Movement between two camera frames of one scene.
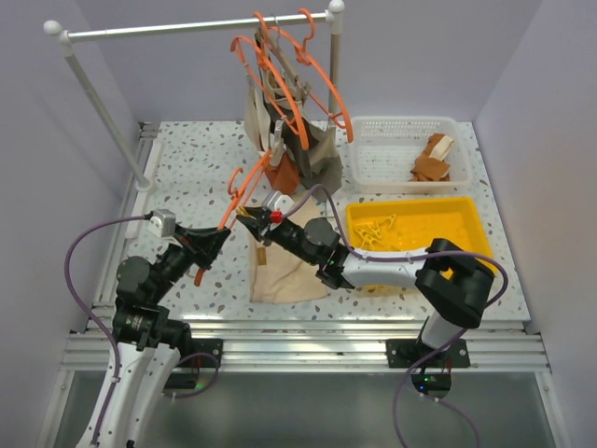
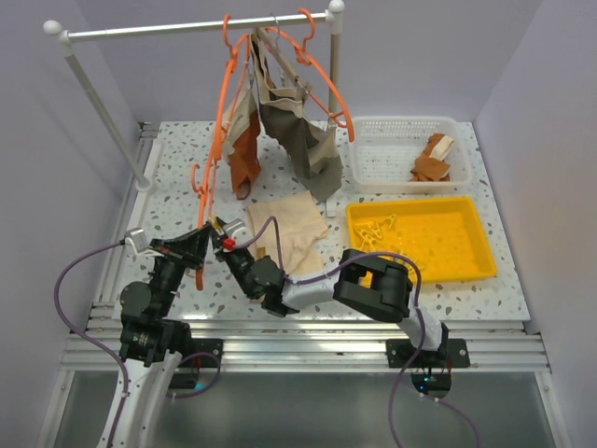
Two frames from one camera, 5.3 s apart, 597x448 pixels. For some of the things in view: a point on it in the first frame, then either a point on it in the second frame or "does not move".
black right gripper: [260, 225] → [216, 240]
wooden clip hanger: [270, 35] does not move
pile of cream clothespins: [369, 231] does not move
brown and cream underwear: [432, 164] does not move
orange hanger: [237, 194] → [206, 194]
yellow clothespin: [242, 212] → [216, 222]
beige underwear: [268, 89] → [244, 105]
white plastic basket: [401, 155] does not move
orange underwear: [284, 176] → [244, 162]
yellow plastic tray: [380, 226] does not move
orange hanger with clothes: [282, 78] → [237, 64]
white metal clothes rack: [332, 18] does not move
